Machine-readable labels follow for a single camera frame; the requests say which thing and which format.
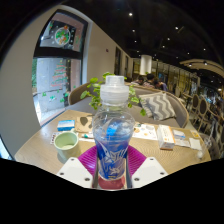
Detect group of round-backed dining chairs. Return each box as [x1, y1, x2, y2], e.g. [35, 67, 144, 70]
[181, 92, 224, 158]

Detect clear bottle with blue label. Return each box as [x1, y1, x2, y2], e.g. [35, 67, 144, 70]
[92, 75, 136, 181]

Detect white and blue flat packet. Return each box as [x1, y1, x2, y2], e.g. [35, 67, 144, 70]
[172, 129, 187, 140]

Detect pale green ceramic mug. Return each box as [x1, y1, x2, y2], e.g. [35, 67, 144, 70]
[53, 130, 80, 160]

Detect bright glass window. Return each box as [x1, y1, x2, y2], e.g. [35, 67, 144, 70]
[0, 136, 14, 160]

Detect green potted plant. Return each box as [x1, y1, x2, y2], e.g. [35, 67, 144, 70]
[79, 71, 148, 118]

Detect group of ceiling spotlights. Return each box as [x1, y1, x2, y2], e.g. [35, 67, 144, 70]
[126, 11, 209, 66]

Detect blue and white small box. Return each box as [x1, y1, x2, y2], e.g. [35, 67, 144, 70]
[57, 119, 76, 132]

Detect grey white chevron cushion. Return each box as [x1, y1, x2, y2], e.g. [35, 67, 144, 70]
[138, 91, 177, 122]

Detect white box with orange edge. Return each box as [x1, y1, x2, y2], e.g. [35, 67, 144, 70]
[156, 124, 176, 150]

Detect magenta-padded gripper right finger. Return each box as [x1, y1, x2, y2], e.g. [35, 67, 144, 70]
[126, 145, 169, 190]

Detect printed white paper leaflet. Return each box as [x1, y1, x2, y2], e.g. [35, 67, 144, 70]
[132, 122, 158, 141]

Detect blister pack of pills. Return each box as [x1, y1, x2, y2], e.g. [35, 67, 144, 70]
[49, 132, 61, 145]

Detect white round pillar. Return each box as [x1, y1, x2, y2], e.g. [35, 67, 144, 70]
[139, 54, 153, 76]

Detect clear plastic cup with straw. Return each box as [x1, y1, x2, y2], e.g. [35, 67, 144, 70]
[196, 133, 214, 160]

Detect curved grey upholstered sofa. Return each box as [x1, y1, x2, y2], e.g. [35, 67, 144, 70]
[68, 81, 190, 129]

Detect white pen with green cap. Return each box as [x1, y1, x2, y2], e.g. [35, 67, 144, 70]
[78, 132, 96, 139]

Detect window with festive decals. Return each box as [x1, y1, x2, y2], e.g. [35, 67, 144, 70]
[32, 9, 88, 126]

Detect white paper napkin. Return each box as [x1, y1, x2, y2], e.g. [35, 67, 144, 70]
[188, 137, 203, 151]

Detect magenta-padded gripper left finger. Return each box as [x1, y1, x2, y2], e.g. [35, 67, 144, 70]
[56, 145, 100, 190]

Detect person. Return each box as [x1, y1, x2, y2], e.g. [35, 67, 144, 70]
[145, 73, 158, 89]
[156, 79, 169, 93]
[133, 75, 146, 86]

